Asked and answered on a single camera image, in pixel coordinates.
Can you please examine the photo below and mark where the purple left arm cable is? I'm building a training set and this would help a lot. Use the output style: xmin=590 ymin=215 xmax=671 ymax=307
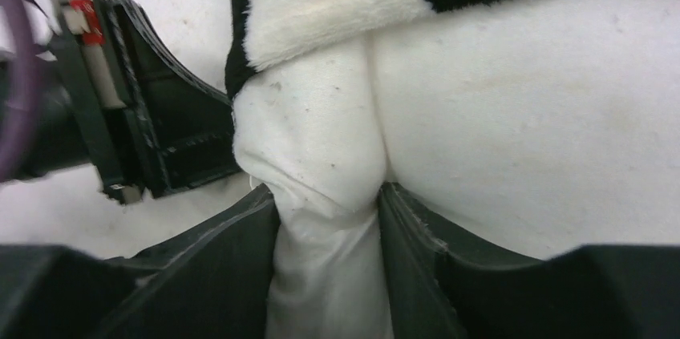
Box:
xmin=0 ymin=0 xmax=49 ymax=179

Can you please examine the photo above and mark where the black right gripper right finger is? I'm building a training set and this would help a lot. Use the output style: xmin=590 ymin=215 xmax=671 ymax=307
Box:
xmin=378 ymin=184 xmax=679 ymax=338

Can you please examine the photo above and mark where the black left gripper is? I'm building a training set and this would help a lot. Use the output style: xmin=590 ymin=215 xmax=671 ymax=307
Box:
xmin=14 ymin=0 xmax=239 ymax=205

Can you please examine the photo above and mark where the white pillow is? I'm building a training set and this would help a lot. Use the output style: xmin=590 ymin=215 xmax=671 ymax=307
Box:
xmin=234 ymin=0 xmax=679 ymax=338

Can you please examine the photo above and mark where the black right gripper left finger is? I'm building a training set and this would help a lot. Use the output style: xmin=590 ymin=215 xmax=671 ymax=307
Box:
xmin=1 ymin=186 xmax=279 ymax=338

